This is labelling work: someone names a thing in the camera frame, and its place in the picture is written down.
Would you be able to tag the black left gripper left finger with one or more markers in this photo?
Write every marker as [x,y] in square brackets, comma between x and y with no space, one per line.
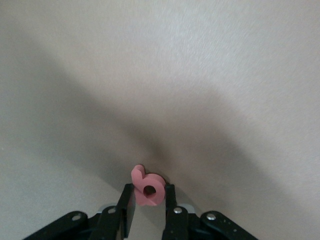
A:
[112,225]

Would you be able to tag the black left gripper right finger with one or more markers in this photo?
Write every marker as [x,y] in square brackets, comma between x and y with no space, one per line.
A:
[175,225]

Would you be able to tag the pink letter b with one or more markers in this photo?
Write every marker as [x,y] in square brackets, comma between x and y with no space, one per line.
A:
[157,183]

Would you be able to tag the brown table cover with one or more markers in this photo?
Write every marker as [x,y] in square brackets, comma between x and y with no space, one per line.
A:
[175,62]

